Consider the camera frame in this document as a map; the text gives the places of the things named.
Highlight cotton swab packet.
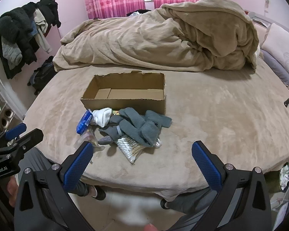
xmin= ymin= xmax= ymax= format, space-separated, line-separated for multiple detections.
xmin=115 ymin=136 xmax=162 ymax=165

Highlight beige bed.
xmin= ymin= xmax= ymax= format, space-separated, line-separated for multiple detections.
xmin=22 ymin=58 xmax=289 ymax=198

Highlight grey sock with grip sole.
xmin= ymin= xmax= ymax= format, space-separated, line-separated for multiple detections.
xmin=98 ymin=115 xmax=126 ymax=146

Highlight person's leg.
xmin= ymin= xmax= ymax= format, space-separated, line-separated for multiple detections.
xmin=164 ymin=187 xmax=232 ymax=215
xmin=24 ymin=147 xmax=91 ymax=197

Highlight white cabinet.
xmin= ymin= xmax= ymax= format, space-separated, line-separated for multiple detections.
xmin=0 ymin=60 xmax=25 ymax=136

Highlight grey headboard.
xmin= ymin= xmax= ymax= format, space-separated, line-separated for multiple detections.
xmin=244 ymin=9 xmax=289 ymax=42

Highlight short grey sock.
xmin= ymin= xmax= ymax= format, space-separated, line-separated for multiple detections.
xmin=144 ymin=110 xmax=173 ymax=128

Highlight white cloth beside bed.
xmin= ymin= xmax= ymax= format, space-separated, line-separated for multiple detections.
xmin=279 ymin=158 xmax=289 ymax=193

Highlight person's left shoe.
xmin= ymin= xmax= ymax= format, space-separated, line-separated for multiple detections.
xmin=88 ymin=185 xmax=107 ymax=201

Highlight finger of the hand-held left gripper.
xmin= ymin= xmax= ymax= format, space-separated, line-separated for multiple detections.
xmin=0 ymin=128 xmax=44 ymax=160
xmin=0 ymin=123 xmax=27 ymax=147

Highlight person's left hand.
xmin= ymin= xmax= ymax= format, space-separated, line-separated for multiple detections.
xmin=0 ymin=174 xmax=19 ymax=208

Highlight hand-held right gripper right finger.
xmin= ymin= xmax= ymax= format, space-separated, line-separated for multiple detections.
xmin=170 ymin=140 xmax=272 ymax=231

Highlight person's right leg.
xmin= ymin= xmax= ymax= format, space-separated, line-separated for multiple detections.
xmin=164 ymin=187 xmax=232 ymax=215

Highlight dark clothes on rack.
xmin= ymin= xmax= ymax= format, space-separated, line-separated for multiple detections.
xmin=0 ymin=0 xmax=62 ymax=80

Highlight beige duvet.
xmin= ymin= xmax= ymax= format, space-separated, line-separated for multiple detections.
xmin=53 ymin=0 xmax=260 ymax=73

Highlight black suitcase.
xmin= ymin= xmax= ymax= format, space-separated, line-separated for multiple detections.
xmin=27 ymin=56 xmax=56 ymax=95

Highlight person's right shoe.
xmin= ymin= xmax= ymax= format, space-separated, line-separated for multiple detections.
xmin=160 ymin=198 xmax=172 ymax=210

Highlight grey purple pillow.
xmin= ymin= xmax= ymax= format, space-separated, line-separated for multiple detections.
xmin=260 ymin=49 xmax=289 ymax=87

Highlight pink flower print pillow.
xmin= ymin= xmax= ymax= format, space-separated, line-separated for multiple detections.
xmin=261 ymin=23 xmax=289 ymax=80

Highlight long grey sock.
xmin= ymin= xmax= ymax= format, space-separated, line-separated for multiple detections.
xmin=119 ymin=107 xmax=161 ymax=147

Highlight dark clothing on bed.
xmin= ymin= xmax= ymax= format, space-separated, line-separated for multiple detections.
xmin=126 ymin=9 xmax=153 ymax=18

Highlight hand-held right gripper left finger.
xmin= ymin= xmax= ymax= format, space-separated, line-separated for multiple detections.
xmin=14 ymin=141 xmax=94 ymax=231

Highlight person's shoe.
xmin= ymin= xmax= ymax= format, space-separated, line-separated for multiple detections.
xmin=160 ymin=198 xmax=172 ymax=210
xmin=88 ymin=185 xmax=107 ymax=201

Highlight blue spray bottle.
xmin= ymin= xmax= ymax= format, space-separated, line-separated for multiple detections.
xmin=76 ymin=109 xmax=93 ymax=134

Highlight person's left leg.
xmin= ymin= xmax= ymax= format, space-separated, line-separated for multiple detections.
xmin=24 ymin=147 xmax=91 ymax=197

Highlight cardboard box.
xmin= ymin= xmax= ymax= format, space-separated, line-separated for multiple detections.
xmin=80 ymin=70 xmax=166 ymax=115

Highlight clear plastic packet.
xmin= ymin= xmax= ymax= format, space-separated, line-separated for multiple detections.
xmin=73 ymin=129 xmax=100 ymax=150

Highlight white sock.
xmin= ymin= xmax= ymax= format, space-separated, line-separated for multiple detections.
xmin=92 ymin=107 xmax=113 ymax=127

